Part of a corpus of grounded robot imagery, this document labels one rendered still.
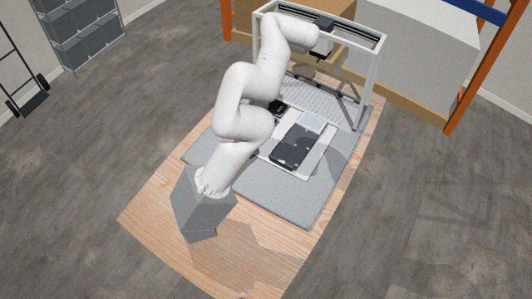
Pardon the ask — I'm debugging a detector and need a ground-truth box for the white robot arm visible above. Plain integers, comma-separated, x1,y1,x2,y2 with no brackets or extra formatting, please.
195,12,320,199

